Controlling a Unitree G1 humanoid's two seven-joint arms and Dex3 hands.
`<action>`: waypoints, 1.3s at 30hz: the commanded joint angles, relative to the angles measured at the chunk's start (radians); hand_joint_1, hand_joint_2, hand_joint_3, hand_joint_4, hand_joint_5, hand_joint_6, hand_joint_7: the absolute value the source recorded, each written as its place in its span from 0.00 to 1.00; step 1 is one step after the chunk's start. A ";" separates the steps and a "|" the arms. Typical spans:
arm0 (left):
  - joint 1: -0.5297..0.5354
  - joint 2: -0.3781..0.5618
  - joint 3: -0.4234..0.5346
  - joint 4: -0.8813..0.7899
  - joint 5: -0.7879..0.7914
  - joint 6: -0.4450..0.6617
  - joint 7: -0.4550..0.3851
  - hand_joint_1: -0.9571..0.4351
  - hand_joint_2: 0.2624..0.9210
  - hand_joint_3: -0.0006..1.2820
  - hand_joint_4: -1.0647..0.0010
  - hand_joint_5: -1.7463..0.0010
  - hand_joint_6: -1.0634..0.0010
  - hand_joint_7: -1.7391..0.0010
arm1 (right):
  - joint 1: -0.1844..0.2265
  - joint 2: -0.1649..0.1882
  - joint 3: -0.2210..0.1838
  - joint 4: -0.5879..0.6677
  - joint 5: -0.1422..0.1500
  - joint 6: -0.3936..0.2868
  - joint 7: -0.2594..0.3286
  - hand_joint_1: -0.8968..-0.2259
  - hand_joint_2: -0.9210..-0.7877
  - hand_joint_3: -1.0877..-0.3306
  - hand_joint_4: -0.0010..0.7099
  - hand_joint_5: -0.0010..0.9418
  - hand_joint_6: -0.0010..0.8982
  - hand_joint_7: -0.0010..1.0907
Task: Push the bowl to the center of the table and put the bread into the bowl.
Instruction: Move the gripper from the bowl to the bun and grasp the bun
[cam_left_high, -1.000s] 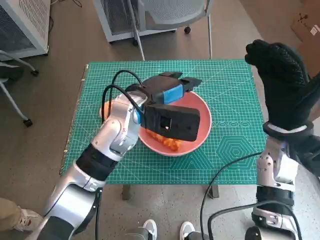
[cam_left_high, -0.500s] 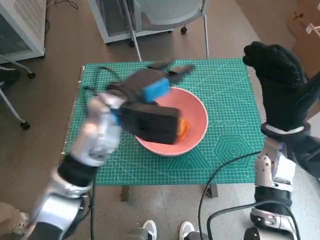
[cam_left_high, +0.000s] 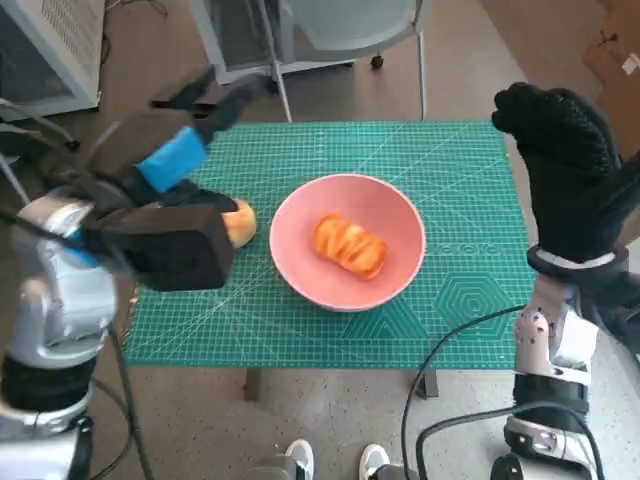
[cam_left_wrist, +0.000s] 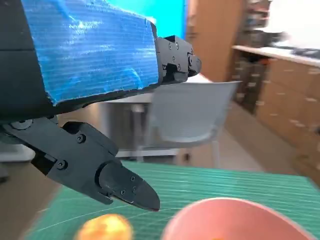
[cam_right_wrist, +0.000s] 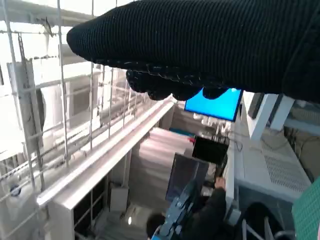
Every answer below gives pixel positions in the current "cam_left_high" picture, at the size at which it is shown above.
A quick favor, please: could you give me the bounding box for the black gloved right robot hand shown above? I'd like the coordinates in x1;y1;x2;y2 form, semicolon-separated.
491;82;640;264

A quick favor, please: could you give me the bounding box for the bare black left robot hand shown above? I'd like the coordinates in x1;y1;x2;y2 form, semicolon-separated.
92;66;274;212

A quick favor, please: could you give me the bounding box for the pink bowl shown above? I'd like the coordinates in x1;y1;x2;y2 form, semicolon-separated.
269;173;427;314

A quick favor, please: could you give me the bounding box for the orange striped toy bread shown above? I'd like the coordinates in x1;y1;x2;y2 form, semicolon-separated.
313;212;390;281

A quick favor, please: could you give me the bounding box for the round toy bread bun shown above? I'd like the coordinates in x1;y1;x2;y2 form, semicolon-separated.
219;198;259;249

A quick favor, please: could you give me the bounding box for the brown cardboard box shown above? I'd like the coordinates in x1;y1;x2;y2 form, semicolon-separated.
582;9;640;166

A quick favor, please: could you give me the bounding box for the grey chair with casters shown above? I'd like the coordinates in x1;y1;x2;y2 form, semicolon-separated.
0;97;81;201

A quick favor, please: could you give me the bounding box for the large white perforated cabinet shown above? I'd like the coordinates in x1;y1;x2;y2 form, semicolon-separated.
0;0;106;119

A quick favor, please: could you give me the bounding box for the green cutting mat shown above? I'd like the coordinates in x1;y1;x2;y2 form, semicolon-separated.
122;119;534;371

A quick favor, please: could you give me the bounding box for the grey mesh seat chair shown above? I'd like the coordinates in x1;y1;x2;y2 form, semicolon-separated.
259;0;434;124

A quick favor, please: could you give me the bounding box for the white shoe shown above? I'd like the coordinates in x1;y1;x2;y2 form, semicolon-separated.
284;439;315;480
359;443;390;480

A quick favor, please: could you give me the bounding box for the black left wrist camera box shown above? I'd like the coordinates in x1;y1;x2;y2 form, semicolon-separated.
82;203;236;292

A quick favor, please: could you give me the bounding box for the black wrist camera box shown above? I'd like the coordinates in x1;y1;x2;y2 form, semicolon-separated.
82;203;236;292
574;269;640;361

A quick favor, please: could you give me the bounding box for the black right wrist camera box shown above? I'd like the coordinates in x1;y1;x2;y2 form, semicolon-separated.
574;269;640;361

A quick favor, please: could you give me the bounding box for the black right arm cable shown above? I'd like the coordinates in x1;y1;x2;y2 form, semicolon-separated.
415;403;604;480
401;304;524;480

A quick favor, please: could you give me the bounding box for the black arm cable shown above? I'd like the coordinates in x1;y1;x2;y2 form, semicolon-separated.
107;324;154;480
415;403;604;480
401;304;524;480

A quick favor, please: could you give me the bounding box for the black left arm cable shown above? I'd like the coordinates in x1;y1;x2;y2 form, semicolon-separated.
107;324;154;480

